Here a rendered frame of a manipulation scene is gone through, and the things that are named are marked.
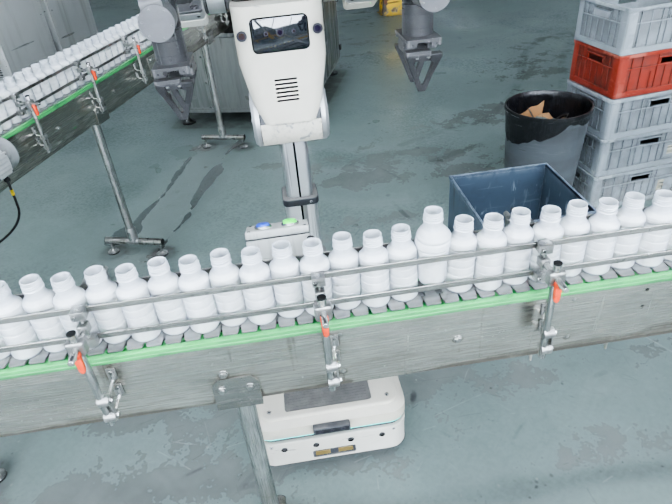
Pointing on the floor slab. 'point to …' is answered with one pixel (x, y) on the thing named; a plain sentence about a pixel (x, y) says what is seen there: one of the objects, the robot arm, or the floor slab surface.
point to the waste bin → (547, 130)
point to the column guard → (390, 7)
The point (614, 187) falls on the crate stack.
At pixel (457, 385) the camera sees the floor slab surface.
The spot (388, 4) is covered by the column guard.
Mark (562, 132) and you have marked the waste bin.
